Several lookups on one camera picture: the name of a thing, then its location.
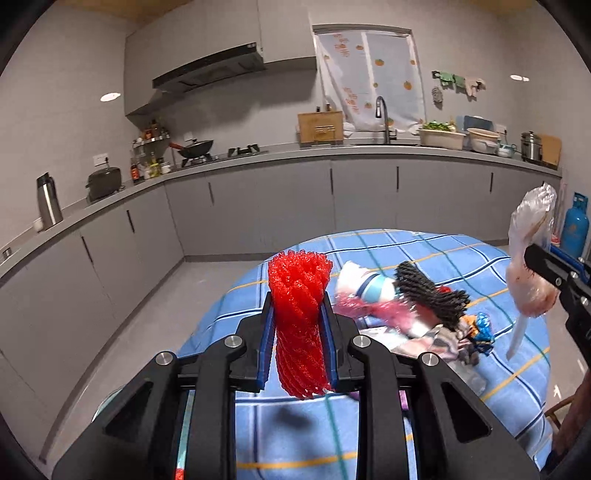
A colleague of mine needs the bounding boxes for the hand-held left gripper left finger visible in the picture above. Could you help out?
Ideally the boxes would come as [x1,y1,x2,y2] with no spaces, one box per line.
[52,295,278,480]

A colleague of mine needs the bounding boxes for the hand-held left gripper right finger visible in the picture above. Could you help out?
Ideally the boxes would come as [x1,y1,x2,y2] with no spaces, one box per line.
[321,302,541,480]

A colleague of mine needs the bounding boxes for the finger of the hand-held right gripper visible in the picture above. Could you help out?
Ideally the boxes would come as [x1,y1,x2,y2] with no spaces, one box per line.
[524,244,578,291]
[549,247,591,278]

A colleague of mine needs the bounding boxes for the red foam fruit net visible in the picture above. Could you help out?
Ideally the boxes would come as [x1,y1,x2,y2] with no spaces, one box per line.
[268,250,334,400]

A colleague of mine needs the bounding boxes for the clear plastic bag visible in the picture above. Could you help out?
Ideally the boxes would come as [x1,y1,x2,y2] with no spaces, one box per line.
[505,183,558,361]

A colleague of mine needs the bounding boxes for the pink plastic wrapper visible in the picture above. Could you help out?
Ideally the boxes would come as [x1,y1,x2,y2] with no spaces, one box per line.
[333,295,416,334]

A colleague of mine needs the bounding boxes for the red and blue foil wrapper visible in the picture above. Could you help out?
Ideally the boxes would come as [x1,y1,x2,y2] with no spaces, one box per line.
[436,284,496,357]

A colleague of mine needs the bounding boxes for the blue gas cylinder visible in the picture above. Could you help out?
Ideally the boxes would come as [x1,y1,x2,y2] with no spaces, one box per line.
[560,191,589,259]

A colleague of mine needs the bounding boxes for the white blue striped packet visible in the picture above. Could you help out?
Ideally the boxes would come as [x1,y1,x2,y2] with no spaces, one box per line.
[335,261,402,305]

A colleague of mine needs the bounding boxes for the blue plaid tablecloth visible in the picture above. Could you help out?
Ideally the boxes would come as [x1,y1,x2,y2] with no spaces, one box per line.
[175,229,555,480]

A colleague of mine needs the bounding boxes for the wooden chair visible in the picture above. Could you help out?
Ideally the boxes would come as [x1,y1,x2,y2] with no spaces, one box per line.
[546,397,571,428]

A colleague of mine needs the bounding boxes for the crumpled grey checked wrapper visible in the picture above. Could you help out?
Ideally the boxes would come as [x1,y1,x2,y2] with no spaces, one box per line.
[392,323,463,366]

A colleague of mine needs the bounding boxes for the wooden cutting board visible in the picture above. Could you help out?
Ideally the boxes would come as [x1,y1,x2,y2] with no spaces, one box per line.
[538,134,563,167]

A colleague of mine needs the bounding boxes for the black foam fruit net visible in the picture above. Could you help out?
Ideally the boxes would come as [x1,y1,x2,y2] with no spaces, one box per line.
[394,261,472,333]

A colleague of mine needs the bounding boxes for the steel stock pot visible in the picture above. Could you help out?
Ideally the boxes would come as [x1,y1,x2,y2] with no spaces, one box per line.
[521,131,543,161]

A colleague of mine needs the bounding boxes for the cream bowl red rim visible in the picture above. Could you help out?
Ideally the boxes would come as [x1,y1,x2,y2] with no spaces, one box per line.
[467,128,502,154]

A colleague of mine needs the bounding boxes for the grey kitchen counter cabinets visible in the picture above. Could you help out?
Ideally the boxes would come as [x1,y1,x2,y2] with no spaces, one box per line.
[0,141,564,462]

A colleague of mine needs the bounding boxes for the blue plastic box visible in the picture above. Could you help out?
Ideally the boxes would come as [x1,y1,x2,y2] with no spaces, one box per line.
[463,115,495,134]

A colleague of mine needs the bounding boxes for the cream plastic basin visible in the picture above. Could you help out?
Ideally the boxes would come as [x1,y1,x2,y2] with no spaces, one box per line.
[418,127,467,151]

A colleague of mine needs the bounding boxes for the black gas stove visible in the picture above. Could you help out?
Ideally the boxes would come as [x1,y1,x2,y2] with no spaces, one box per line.
[180,144,269,168]

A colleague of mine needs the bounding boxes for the green hanging cloth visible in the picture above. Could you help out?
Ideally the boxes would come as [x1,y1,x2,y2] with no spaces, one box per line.
[431,70,465,89]

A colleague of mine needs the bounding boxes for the steel kitchen faucet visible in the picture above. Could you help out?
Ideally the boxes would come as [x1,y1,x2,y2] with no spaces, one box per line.
[375,96,397,145]

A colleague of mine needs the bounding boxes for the wooden knife box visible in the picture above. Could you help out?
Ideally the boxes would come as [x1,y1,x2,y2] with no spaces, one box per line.
[297,111,345,147]

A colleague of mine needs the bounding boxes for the black wok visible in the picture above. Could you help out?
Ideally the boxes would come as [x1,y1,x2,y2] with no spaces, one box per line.
[168,138,215,160]

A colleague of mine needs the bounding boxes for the spice rack with bottles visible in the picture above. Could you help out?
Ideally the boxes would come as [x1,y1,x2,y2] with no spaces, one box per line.
[130,119,172,182]

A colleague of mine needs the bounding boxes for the white curtain orange fruit print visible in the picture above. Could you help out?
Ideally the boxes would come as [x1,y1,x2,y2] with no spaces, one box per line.
[313,28,428,132]

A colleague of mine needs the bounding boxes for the steel thermos jug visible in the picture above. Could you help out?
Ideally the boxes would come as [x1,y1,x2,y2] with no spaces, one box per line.
[36,173,64,230]

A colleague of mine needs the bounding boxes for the black range hood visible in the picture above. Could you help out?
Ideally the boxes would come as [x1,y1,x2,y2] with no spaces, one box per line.
[152,41,266,93]

